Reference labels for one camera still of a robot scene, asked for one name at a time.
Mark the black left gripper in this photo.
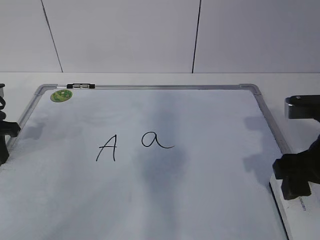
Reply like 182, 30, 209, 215
0, 111, 21, 165

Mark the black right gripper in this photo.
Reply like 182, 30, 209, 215
272, 136, 320, 200

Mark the white board eraser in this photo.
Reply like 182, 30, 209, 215
269, 176, 320, 240

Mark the round green magnet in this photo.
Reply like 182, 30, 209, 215
50, 89, 73, 103

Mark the white board with aluminium frame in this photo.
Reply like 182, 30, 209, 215
0, 84, 291, 240

